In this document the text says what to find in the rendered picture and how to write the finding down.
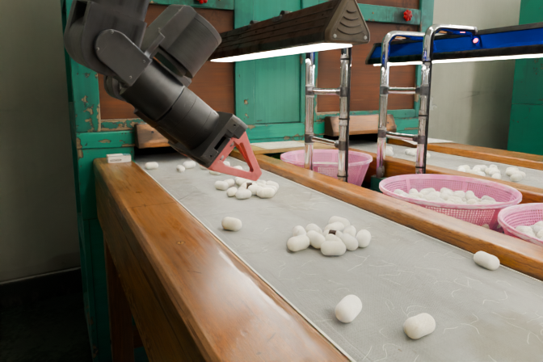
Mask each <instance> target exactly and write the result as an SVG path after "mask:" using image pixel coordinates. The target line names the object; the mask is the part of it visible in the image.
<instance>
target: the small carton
mask: <svg viewBox="0 0 543 362"><path fill-rule="evenodd" d="M107 162H108V163H119V162H131V154H129V153H127V154H107Z"/></svg>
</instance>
